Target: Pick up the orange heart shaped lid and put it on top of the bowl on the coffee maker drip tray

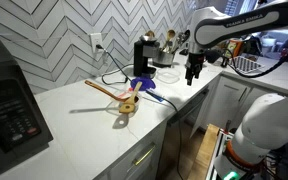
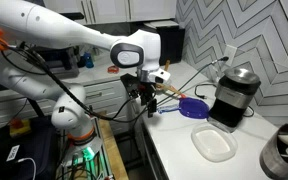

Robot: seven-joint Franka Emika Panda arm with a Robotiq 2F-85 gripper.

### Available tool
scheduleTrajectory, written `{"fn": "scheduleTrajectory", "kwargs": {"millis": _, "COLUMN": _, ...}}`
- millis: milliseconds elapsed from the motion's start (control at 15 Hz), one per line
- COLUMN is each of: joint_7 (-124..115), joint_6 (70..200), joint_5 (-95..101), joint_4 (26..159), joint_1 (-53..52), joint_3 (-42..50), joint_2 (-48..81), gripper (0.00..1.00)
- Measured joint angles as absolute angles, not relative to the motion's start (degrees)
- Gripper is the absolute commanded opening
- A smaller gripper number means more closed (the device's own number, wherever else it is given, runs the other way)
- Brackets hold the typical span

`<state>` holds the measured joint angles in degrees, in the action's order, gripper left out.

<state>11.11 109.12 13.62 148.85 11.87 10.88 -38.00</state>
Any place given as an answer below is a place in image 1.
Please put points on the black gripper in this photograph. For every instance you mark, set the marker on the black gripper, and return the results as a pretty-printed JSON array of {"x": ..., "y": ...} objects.
[{"x": 194, "y": 65}]

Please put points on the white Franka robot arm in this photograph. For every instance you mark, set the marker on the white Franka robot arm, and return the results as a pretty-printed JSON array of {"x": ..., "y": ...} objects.
[{"x": 237, "y": 23}]

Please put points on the clear plastic container lid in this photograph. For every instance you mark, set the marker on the clear plastic container lid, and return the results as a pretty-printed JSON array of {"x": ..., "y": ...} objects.
[{"x": 168, "y": 76}]

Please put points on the purple plastic lid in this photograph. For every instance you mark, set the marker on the purple plastic lid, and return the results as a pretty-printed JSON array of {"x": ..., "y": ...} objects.
[{"x": 145, "y": 83}]

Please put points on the black coffee maker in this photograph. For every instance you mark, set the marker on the black coffee maker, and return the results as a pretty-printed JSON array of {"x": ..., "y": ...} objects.
[{"x": 140, "y": 60}]

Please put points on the small clear glass bowl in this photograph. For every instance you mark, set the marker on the small clear glass bowl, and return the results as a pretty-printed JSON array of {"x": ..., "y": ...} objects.
[{"x": 138, "y": 104}]

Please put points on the steel utensil holder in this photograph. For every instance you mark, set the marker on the steel utensil holder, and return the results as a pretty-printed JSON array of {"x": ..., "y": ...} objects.
[{"x": 163, "y": 59}]

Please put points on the blue and white packet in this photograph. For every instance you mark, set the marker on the blue and white packet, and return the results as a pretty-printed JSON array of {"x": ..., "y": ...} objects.
[{"x": 154, "y": 95}]

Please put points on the black kitchen utensil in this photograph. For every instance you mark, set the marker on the black kitchen utensil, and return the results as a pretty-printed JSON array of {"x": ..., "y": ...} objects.
[{"x": 182, "y": 38}]

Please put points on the wooden spoon in holder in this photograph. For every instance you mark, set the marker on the wooden spoon in holder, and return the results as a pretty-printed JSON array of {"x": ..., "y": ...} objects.
[
  {"x": 149, "y": 33},
  {"x": 170, "y": 35}
]

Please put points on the orange labelled jar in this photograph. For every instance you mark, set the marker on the orange labelled jar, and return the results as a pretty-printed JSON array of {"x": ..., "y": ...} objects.
[{"x": 235, "y": 47}]

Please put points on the checkered dish mat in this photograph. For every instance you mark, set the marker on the checkered dish mat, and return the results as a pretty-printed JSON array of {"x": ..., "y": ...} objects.
[{"x": 247, "y": 64}]

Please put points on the small red piece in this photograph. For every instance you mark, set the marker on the small red piece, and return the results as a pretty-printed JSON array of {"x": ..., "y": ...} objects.
[{"x": 130, "y": 90}]

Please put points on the black microwave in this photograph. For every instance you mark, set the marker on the black microwave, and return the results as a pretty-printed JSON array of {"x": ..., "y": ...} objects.
[{"x": 10, "y": 110}]

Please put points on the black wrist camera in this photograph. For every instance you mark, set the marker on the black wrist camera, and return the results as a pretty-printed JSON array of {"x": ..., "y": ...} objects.
[{"x": 212, "y": 56}]

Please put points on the white wall outlet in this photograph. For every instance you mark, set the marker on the white wall outlet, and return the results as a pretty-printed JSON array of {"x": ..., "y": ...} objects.
[{"x": 95, "y": 39}]

